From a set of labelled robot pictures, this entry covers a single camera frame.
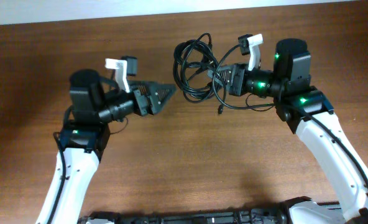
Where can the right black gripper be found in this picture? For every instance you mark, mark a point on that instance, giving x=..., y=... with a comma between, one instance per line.
x=237, y=80

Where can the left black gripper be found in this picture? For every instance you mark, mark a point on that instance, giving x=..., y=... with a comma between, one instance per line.
x=151, y=106

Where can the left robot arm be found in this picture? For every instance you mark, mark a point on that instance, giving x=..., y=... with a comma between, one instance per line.
x=96, y=102

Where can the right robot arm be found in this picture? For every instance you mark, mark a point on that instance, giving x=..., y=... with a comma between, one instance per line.
x=309, y=115

